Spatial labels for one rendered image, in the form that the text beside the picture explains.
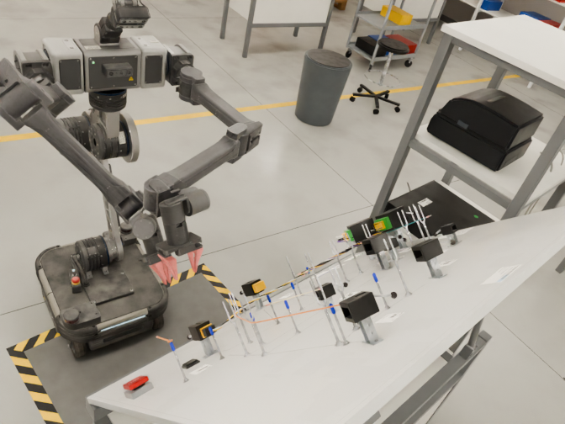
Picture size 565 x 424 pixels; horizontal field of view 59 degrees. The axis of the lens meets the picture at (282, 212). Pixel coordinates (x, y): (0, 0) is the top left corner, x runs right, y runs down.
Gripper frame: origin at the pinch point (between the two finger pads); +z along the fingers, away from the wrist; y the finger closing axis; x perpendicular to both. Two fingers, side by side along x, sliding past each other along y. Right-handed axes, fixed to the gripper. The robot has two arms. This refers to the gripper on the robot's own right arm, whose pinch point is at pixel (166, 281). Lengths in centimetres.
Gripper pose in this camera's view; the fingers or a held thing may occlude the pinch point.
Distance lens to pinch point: 148.8
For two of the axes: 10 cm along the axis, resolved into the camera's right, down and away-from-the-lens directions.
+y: 7.9, -3.1, 5.3
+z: 2.8, 9.5, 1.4
